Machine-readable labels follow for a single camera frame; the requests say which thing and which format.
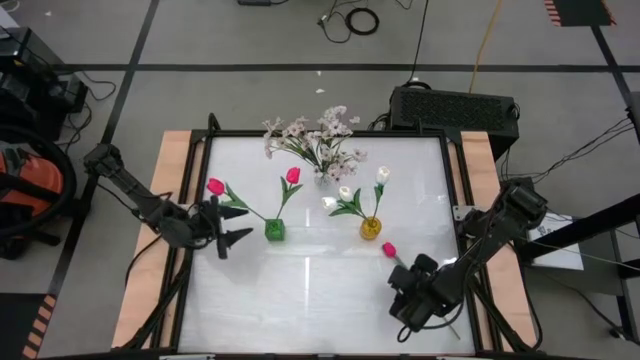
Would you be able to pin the red artificial tulip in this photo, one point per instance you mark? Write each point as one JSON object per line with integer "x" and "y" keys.
{"x": 216, "y": 186}
{"x": 389, "y": 249}
{"x": 293, "y": 175}

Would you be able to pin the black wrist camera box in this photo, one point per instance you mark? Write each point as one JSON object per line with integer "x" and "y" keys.
{"x": 401, "y": 277}

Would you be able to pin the hazard striped black mat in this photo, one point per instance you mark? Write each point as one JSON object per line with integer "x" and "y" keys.
{"x": 580, "y": 12}
{"x": 22, "y": 325}

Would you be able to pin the green square glass vase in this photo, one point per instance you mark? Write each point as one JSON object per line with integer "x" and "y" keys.
{"x": 274, "y": 230}

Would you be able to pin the black equipment stack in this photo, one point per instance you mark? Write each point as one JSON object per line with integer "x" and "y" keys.
{"x": 30, "y": 75}

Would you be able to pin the clear glass vase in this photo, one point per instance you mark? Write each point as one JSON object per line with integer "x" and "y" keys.
{"x": 320, "y": 181}

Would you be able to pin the yellow glass vase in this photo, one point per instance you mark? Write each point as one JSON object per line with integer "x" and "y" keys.
{"x": 370, "y": 228}

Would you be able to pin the black computer case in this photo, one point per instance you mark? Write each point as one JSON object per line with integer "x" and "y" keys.
{"x": 450, "y": 110}

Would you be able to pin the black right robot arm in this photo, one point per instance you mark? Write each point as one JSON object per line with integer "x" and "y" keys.
{"x": 500, "y": 220}

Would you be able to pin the orange black vacuum cleaner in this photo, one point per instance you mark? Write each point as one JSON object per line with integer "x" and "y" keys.
{"x": 67, "y": 165}

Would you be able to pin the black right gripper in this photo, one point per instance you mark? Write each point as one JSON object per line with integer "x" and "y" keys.
{"x": 420, "y": 305}

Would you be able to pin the black table frame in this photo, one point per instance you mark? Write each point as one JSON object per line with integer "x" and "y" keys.
{"x": 400, "y": 133}

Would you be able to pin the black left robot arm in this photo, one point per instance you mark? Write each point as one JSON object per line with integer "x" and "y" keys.
{"x": 140, "y": 197}

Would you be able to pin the white paper sheet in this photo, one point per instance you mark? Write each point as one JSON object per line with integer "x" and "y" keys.
{"x": 555, "y": 245}

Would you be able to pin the black metal stand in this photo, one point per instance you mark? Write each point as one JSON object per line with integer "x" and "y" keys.
{"x": 585, "y": 225}

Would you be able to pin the white blossom flower bunch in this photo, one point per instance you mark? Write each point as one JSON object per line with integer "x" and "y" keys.
{"x": 336, "y": 117}
{"x": 345, "y": 165}
{"x": 280, "y": 135}

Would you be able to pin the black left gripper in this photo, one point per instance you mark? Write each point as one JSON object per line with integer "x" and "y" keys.
{"x": 216, "y": 230}

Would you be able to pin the wooden side board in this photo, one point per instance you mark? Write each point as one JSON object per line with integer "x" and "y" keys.
{"x": 150, "y": 290}
{"x": 505, "y": 310}

